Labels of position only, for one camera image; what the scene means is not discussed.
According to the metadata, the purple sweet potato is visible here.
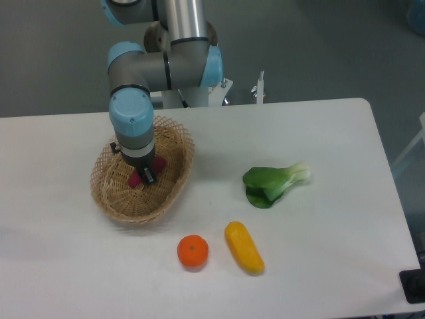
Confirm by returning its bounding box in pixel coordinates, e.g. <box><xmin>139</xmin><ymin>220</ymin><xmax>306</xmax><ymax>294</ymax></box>
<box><xmin>127</xmin><ymin>156</ymin><xmax>167</xmax><ymax>188</ymax></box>

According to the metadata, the black device at table edge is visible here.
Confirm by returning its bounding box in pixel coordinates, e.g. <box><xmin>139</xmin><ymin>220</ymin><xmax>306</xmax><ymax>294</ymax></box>
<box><xmin>399</xmin><ymin>269</ymin><xmax>424</xmax><ymax>304</ymax></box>

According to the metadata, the orange tangerine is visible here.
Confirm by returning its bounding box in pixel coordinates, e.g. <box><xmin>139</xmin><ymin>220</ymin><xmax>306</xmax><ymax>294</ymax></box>
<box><xmin>177</xmin><ymin>235</ymin><xmax>209</xmax><ymax>267</ymax></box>

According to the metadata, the white frame at right edge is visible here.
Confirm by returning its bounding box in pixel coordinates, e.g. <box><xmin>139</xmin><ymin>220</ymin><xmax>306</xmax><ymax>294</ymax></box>
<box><xmin>391</xmin><ymin>113</ymin><xmax>424</xmax><ymax>179</ymax></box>

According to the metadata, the woven wicker basket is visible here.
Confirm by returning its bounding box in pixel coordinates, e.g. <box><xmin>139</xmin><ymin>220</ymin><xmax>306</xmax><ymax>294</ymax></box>
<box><xmin>90</xmin><ymin>116</ymin><xmax>195</xmax><ymax>224</ymax></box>

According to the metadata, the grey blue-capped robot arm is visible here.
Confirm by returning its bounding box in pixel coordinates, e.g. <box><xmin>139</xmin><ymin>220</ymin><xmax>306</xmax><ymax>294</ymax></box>
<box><xmin>101</xmin><ymin>1</ymin><xmax>223</xmax><ymax>184</ymax></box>

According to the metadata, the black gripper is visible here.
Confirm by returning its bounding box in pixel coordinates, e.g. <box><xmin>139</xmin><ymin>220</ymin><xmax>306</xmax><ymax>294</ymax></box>
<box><xmin>110</xmin><ymin>142</ymin><xmax>157</xmax><ymax>185</ymax></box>

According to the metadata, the white metal base frame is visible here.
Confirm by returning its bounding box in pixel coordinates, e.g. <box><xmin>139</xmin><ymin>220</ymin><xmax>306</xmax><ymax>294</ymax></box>
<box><xmin>151</xmin><ymin>70</ymin><xmax>266</xmax><ymax>109</ymax></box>

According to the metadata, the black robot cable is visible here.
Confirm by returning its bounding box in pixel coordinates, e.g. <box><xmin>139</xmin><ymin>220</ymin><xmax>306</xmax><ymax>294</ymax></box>
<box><xmin>177</xmin><ymin>88</ymin><xmax>190</xmax><ymax>109</ymax></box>

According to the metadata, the yellow squash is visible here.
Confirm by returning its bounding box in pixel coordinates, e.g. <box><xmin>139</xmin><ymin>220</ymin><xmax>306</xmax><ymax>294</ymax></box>
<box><xmin>224</xmin><ymin>221</ymin><xmax>265</xmax><ymax>276</ymax></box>

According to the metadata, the green bok choy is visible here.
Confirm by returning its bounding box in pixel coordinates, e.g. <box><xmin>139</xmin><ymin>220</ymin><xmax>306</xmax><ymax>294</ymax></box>
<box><xmin>242</xmin><ymin>161</ymin><xmax>311</xmax><ymax>209</ymax></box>

